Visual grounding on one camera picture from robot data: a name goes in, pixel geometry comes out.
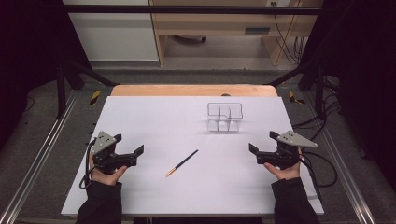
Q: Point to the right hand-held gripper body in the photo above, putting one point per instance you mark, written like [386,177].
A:
[288,154]

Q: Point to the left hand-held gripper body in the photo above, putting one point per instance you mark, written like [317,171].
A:
[104,155]

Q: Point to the clear acrylic organizer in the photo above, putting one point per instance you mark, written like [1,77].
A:
[224,119]

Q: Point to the black pen with orange end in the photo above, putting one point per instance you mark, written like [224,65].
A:
[182,163]

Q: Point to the person's left hand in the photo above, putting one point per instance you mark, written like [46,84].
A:
[104,179]

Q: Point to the yellow black tape strip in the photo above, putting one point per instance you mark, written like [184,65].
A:
[95,97]
[294,98]

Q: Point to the black metal stand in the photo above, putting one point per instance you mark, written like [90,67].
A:
[61,87]
[319,90]

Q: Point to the black curtain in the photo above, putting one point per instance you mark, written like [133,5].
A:
[31,46]
[361,62]

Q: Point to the white cabinet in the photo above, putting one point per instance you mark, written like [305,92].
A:
[115,34]

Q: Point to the aluminium rail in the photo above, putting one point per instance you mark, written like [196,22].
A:
[37,158]
[342,168]

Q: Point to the black frame crossbar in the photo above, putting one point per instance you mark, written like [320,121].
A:
[186,9]

